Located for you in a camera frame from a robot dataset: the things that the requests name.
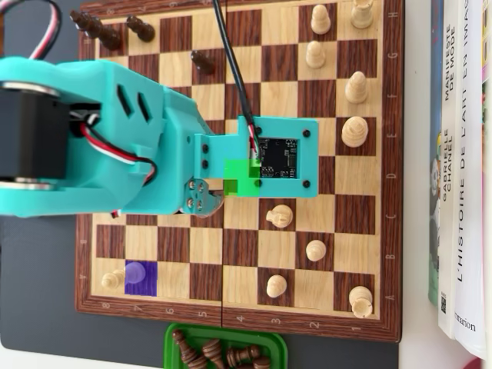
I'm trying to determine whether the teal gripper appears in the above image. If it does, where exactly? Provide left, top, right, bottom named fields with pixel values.
left=165, top=87, right=224, bottom=219

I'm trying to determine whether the dark wooden tall chess piece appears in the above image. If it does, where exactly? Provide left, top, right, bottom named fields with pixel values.
left=69, top=10, right=123, bottom=51

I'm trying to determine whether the light wooden knight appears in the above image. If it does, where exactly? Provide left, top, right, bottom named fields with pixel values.
left=265, top=204, right=294, bottom=229

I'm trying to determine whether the light wooden pawn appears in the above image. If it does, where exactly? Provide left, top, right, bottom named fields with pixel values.
left=267, top=274, right=288, bottom=298
left=310, top=4, right=331, bottom=35
left=305, top=240, right=327, bottom=261
left=306, top=40, right=326, bottom=69

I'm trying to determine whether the wooden folding chessboard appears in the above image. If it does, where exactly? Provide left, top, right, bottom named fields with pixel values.
left=75, top=0, right=405, bottom=344

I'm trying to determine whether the dark wooden pawn centre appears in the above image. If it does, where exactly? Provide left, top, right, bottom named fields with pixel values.
left=202, top=338, right=226, bottom=369

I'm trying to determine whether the dark wooden bishop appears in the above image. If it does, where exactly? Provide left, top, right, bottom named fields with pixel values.
left=188, top=351, right=210, bottom=369

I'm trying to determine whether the green plastic tray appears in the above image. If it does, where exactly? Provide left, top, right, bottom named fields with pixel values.
left=163, top=322, right=289, bottom=369

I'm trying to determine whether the light bishop right side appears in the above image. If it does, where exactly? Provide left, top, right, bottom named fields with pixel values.
left=341, top=116, right=369, bottom=148

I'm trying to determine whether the light wooden rook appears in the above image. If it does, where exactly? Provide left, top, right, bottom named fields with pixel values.
left=348, top=286, right=374, bottom=319
left=351, top=0, right=374, bottom=28

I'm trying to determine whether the illustrated blue book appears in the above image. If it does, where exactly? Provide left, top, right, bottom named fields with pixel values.
left=426, top=0, right=443, bottom=308

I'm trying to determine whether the white Gabrielle Chanel book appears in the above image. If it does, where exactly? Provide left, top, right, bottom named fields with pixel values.
left=437, top=0, right=459, bottom=340

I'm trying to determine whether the white art history book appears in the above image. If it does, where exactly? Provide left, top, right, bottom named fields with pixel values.
left=451, top=0, right=487, bottom=359

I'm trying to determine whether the book with coloured page edges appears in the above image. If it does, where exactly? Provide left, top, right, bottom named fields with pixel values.
left=479, top=0, right=492, bottom=357

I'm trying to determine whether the pink object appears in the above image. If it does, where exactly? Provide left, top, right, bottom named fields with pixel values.
left=457, top=355, right=492, bottom=369

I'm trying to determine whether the red white black servo cable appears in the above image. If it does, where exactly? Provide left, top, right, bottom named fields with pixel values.
left=0, top=0, right=63, bottom=62
left=68, top=111, right=159, bottom=186

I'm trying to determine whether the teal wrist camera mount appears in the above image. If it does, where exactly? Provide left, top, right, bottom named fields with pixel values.
left=194, top=115, right=320, bottom=199

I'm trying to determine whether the black camera cable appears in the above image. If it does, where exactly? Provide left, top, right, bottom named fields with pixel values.
left=212, top=0, right=264, bottom=162

